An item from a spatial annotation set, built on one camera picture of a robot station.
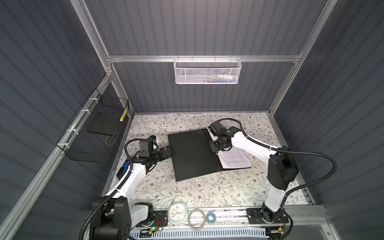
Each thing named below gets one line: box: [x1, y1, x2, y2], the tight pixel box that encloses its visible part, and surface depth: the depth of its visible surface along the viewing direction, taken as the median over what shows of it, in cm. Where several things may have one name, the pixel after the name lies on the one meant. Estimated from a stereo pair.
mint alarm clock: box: [167, 202, 189, 225], surface depth 74 cm
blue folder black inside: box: [167, 128, 252, 182], surface depth 86 cm
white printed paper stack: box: [216, 145, 252, 169], surface depth 90 cm
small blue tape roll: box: [205, 211, 217, 225], surface depth 76 cm
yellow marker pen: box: [119, 108, 128, 122], surface depth 83 cm
